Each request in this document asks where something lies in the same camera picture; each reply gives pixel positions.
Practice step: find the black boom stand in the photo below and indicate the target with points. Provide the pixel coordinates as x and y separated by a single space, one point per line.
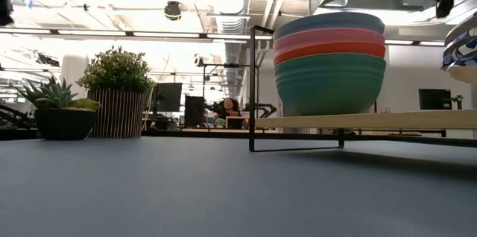
223 65

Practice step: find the bushy plant in striped pot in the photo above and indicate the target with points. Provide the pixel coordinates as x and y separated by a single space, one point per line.
117 80

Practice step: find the orange plastic bowl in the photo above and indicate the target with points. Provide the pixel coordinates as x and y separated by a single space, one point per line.
331 48

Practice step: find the pink plastic bowl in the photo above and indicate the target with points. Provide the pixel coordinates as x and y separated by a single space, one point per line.
331 36

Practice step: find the black computer monitor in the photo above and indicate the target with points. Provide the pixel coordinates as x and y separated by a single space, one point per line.
194 110
434 99
168 97

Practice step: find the succulent in black pot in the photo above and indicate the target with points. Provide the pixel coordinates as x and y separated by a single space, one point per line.
63 121

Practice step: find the wooden shelf with black frame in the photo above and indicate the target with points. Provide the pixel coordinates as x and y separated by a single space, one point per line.
372 119

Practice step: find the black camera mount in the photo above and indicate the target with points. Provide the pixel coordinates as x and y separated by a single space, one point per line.
456 100

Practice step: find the blue plastic bowl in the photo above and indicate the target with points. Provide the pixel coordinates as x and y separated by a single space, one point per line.
331 21

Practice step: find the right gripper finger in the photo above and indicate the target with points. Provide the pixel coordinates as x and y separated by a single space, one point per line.
445 6

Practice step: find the black ceiling dome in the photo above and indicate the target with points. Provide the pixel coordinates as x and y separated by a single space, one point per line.
172 10

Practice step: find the person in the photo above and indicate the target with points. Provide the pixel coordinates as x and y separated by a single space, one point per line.
228 104

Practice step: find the black metal frame stand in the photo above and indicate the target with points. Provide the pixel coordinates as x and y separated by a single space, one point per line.
186 133

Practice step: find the long ceiling light bar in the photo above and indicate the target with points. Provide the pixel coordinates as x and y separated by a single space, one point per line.
164 34

